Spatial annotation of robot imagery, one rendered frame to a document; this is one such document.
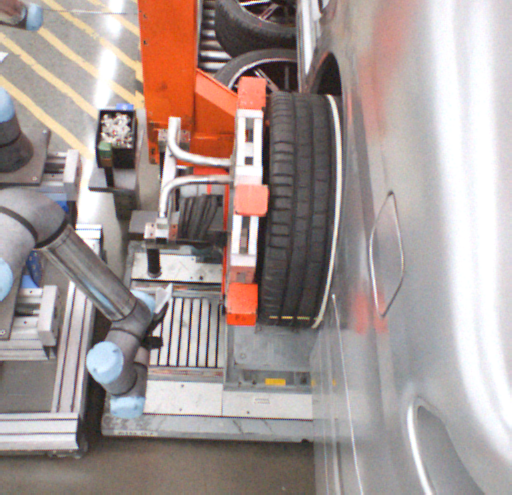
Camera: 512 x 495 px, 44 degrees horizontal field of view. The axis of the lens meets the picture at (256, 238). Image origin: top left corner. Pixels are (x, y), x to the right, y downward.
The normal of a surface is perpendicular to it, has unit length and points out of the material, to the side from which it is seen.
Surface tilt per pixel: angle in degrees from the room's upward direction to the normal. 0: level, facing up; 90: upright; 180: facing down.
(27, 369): 0
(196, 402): 0
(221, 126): 90
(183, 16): 90
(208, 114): 90
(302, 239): 49
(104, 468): 0
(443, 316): 65
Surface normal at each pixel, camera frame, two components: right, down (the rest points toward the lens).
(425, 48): -0.87, -0.26
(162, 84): -0.01, 0.82
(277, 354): 0.09, -0.58
